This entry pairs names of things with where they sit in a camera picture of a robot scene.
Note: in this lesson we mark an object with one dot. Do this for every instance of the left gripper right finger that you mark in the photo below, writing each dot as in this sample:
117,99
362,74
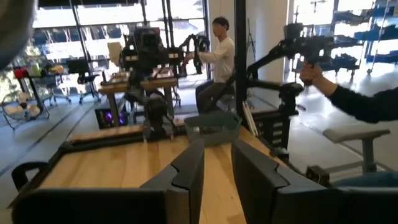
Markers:
258,180

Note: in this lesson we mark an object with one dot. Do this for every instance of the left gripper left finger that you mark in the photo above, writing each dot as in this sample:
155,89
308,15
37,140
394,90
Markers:
189,177

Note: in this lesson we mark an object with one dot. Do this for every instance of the black background robot arm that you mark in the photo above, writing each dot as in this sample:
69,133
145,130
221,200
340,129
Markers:
197,46

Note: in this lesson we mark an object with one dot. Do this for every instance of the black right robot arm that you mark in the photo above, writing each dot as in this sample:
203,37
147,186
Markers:
155,109

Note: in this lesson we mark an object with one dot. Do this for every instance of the person's forearm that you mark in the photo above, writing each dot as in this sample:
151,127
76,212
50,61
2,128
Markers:
367,104

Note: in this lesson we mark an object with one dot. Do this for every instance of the white lampshade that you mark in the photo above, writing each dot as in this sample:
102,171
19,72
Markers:
114,51

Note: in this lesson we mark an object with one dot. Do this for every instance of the wooden workbench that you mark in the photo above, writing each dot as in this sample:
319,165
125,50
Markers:
140,84

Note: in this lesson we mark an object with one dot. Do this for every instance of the teal plastic bin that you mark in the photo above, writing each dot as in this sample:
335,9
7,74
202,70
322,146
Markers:
214,133

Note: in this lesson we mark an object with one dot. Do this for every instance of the white aluminium bars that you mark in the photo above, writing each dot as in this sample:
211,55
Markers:
248,118

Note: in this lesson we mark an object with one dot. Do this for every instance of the black office chair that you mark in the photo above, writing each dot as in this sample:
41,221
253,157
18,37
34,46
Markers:
85,79

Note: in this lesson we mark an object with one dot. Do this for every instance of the person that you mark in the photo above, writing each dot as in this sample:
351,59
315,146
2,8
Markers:
222,59

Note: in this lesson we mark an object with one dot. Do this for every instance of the computer tower with lights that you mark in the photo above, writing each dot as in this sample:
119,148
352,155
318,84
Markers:
109,117

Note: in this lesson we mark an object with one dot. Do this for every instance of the black tripod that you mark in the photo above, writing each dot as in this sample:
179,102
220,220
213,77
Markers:
250,40

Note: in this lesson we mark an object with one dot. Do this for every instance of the grey chair armrest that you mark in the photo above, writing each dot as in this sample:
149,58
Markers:
354,133

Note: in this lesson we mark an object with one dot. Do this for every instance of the blue chair seat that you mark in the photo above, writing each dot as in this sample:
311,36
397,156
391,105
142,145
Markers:
367,180

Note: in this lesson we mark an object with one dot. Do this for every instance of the black side table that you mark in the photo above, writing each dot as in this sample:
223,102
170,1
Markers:
37,76

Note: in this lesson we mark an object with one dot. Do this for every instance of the person's hand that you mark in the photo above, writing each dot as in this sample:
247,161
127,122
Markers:
311,74

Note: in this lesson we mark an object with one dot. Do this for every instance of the red box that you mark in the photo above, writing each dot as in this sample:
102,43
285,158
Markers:
20,73

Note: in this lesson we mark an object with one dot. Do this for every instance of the white floor fan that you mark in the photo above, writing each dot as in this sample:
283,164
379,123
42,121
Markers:
20,107

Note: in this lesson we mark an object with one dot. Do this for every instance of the shelf cart with blue bins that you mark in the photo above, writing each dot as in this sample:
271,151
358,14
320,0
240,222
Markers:
373,31

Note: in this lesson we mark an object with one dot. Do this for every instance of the black vertical frame post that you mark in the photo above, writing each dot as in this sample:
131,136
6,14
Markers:
240,62

